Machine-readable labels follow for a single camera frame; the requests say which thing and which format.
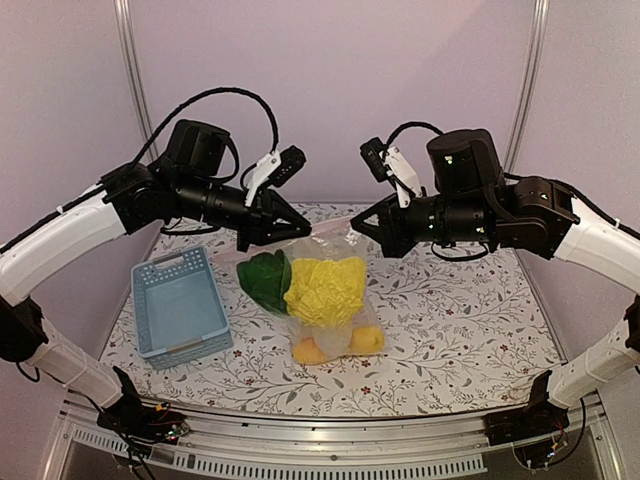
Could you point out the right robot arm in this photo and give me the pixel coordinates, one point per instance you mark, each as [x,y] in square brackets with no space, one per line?
[477,201]

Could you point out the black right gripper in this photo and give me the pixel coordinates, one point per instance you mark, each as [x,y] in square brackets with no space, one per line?
[392,233]

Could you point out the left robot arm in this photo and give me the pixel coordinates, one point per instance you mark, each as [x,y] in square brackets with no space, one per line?
[183,182]

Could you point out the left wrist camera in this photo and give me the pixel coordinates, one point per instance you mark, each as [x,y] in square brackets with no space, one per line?
[274,169]

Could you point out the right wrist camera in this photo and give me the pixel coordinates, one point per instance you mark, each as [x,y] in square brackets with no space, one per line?
[388,164]

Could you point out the orange mango toy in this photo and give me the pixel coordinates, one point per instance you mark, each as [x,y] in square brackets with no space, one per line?
[307,352]

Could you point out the front aluminium table rail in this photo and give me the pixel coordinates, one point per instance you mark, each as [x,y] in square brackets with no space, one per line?
[228,444]

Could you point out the clear pink zip top bag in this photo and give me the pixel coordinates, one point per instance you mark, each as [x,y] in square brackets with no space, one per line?
[330,239]

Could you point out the light blue plastic basket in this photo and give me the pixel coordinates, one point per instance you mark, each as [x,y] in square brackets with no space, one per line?
[177,308]

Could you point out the yellow lemon toy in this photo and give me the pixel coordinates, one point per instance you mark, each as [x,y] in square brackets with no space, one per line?
[367,340]

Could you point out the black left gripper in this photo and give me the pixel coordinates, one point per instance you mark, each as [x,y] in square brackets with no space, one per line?
[260,224]

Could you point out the yellow napa cabbage toy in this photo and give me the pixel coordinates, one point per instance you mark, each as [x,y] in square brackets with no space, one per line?
[326,293]

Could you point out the green bok choy toy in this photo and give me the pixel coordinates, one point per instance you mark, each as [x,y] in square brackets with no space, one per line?
[266,278]

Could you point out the right rear aluminium frame post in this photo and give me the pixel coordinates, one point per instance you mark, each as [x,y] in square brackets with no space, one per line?
[526,95]

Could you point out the floral patterned table mat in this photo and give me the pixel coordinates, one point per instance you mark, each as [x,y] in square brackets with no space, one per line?
[460,335]

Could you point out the aluminium frame post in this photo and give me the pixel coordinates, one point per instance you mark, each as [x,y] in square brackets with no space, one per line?
[131,64]
[526,95]

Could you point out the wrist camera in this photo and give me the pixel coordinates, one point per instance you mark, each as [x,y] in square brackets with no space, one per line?
[274,169]
[388,164]

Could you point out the left rear aluminium frame post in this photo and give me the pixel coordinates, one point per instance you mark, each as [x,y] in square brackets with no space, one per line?
[131,64]

